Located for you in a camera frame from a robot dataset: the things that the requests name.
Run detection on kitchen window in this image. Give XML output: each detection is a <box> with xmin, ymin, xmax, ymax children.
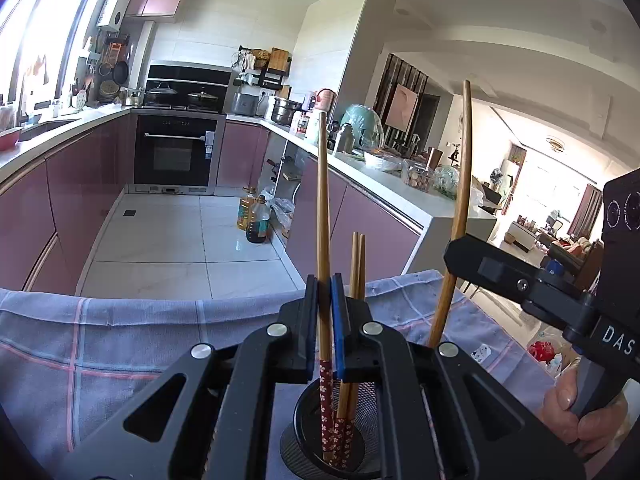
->
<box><xmin>0</xmin><ymin>0</ymin><xmax>117</xmax><ymax>107</ymax></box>

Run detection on light bamboo chopstick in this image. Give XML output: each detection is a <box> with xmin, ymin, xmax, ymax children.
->
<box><xmin>427</xmin><ymin>79</ymin><xmax>473</xmax><ymax>348</ymax></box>

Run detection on mint green covered appliance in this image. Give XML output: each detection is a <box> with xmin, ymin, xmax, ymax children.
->
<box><xmin>340</xmin><ymin>104</ymin><xmax>385</xmax><ymax>153</ymax></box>

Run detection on bamboo chopstick floral end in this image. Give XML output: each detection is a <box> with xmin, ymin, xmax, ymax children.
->
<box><xmin>316</xmin><ymin>111</ymin><xmax>335</xmax><ymax>466</ymax></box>
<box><xmin>330</xmin><ymin>231</ymin><xmax>361</xmax><ymax>468</ymax></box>

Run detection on glass jar of nuts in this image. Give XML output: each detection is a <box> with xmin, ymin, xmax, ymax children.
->
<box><xmin>402</xmin><ymin>160</ymin><xmax>434</xmax><ymax>194</ymax></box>

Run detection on purple checked tablecloth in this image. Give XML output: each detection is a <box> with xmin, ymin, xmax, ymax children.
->
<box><xmin>0</xmin><ymin>269</ymin><xmax>556</xmax><ymax>480</ymax></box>

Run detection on kitchen sink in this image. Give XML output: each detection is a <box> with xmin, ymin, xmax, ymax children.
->
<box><xmin>20</xmin><ymin>117</ymin><xmax>82</xmax><ymax>141</ymax></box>

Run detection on bagged green vegetables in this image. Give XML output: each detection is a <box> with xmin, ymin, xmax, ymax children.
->
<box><xmin>432</xmin><ymin>165</ymin><xmax>461</xmax><ymax>196</ymax></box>

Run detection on black built-in oven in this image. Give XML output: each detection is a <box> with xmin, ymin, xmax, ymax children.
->
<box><xmin>132</xmin><ymin>112</ymin><xmax>226</xmax><ymax>188</ymax></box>

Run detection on pink kitchen island cabinets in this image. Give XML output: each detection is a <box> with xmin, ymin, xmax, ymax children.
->
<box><xmin>285</xmin><ymin>155</ymin><xmax>427</xmax><ymax>292</ymax></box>

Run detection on red plastic bag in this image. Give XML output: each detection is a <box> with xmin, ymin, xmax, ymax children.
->
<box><xmin>527</xmin><ymin>340</ymin><xmax>556</xmax><ymax>364</ymax></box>

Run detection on wooden cutting board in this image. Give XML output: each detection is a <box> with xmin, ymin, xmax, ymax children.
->
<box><xmin>267</xmin><ymin>48</ymin><xmax>291</xmax><ymax>74</ymax></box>

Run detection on white water heater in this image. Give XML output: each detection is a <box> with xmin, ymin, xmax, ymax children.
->
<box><xmin>96</xmin><ymin>0</ymin><xmax>137</xmax><ymax>28</ymax></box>

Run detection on person's right hand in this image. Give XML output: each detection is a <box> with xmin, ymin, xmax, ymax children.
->
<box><xmin>539</xmin><ymin>361</ymin><xmax>640</xmax><ymax>457</ymax></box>

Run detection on dark cooking oil bottle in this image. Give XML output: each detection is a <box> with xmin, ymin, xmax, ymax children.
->
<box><xmin>245</xmin><ymin>195</ymin><xmax>272</xmax><ymax>245</ymax></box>

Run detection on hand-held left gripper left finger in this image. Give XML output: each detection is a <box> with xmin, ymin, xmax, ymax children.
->
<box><xmin>59</xmin><ymin>275</ymin><xmax>321</xmax><ymax>480</ymax></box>

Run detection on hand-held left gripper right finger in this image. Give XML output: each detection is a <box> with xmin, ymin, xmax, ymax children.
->
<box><xmin>330</xmin><ymin>274</ymin><xmax>586</xmax><ymax>480</ymax></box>

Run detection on black range hood panel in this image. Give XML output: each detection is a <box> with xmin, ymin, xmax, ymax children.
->
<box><xmin>145</xmin><ymin>60</ymin><xmax>233</xmax><ymax>111</ymax></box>

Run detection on pink wall painting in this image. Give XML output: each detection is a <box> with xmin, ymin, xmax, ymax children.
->
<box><xmin>387</xmin><ymin>84</ymin><xmax>419</xmax><ymax>134</ymax></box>

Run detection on black pot glass lid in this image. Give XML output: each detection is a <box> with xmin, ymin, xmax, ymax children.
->
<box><xmin>186</xmin><ymin>88</ymin><xmax>221</xmax><ymax>111</ymax></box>
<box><xmin>144</xmin><ymin>83</ymin><xmax>179</xmax><ymax>107</ymax></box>

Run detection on yellow cooking oil bottle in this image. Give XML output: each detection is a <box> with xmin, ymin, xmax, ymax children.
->
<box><xmin>236</xmin><ymin>187</ymin><xmax>258</xmax><ymax>231</ymax></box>

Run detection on black mesh utensil holder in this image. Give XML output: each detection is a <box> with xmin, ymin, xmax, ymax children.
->
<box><xmin>279</xmin><ymin>380</ymin><xmax>388</xmax><ymax>480</ymax></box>

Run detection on pink electric kettle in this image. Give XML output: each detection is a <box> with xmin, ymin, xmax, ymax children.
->
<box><xmin>312</xmin><ymin>88</ymin><xmax>337</xmax><ymax>114</ymax></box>

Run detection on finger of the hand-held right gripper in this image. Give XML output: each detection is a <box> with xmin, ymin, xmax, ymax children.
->
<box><xmin>444</xmin><ymin>236</ymin><xmax>594</xmax><ymax>332</ymax></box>

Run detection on wall rack with kitchen tools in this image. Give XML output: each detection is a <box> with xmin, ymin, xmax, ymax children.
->
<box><xmin>80</xmin><ymin>30</ymin><xmax>133</xmax><ymax>107</ymax></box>

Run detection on clear plastic bag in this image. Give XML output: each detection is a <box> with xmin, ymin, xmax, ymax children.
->
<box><xmin>270</xmin><ymin>197</ymin><xmax>297</xmax><ymax>237</ymax></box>

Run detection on covered white bowl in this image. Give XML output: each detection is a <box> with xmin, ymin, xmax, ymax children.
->
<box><xmin>364</xmin><ymin>150</ymin><xmax>401</xmax><ymax>172</ymax></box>

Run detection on chopsticks in holder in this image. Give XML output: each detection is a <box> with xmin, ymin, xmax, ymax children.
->
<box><xmin>337</xmin><ymin>233</ymin><xmax>367</xmax><ymax>468</ymax></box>

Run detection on dark red curtain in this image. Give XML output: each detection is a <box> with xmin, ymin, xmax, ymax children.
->
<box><xmin>570</xmin><ymin>184</ymin><xmax>604</xmax><ymax>239</ymax></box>

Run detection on steel thermos bottle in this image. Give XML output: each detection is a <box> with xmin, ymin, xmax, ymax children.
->
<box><xmin>334</xmin><ymin>122</ymin><xmax>355</xmax><ymax>155</ymax></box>

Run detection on pink base cabinet beside oven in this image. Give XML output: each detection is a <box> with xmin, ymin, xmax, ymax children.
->
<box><xmin>215</xmin><ymin>120</ymin><xmax>271</xmax><ymax>191</ymax></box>

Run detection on pink base cabinets under window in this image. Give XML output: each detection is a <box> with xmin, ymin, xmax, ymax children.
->
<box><xmin>0</xmin><ymin>110</ymin><xmax>137</xmax><ymax>297</ymax></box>

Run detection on stainless steel stockpot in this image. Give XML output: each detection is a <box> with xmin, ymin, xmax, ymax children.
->
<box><xmin>270</xmin><ymin>97</ymin><xmax>304</xmax><ymax>127</ymax></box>

